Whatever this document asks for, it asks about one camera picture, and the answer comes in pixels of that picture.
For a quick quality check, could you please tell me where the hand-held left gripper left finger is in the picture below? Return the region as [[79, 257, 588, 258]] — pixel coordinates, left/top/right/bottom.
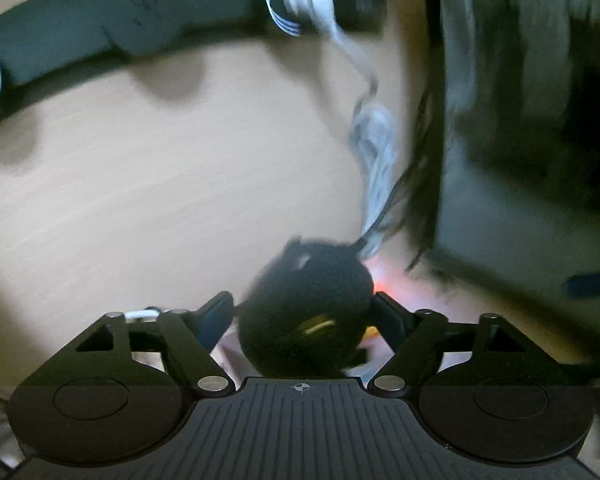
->
[[75, 290, 236, 400]]

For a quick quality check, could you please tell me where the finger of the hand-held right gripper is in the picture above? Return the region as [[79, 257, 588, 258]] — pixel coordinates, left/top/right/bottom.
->
[[562, 269, 600, 302]]

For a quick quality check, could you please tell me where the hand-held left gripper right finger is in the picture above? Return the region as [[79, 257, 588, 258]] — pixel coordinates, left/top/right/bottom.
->
[[367, 290, 528, 400]]

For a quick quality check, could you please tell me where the pink box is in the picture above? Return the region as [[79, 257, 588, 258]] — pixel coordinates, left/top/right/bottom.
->
[[215, 267, 441, 378]]

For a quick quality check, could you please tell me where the black plush toy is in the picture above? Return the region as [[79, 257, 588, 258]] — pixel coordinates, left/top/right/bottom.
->
[[236, 236, 377, 379]]

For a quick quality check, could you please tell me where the light wooden desktop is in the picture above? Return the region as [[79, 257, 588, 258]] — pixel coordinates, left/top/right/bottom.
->
[[0, 150, 600, 396]]

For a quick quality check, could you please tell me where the dark computer tower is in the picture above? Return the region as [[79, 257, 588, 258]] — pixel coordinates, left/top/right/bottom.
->
[[420, 0, 600, 313]]

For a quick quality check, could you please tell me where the black bar device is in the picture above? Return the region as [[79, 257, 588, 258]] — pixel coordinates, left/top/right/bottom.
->
[[0, 0, 385, 132]]

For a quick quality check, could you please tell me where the tangle of black cables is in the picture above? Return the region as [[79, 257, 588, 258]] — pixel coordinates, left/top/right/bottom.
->
[[387, 80, 448, 272]]

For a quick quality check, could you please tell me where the white bundled usb cable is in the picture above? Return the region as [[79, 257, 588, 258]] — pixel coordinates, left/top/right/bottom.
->
[[280, 0, 402, 257]]

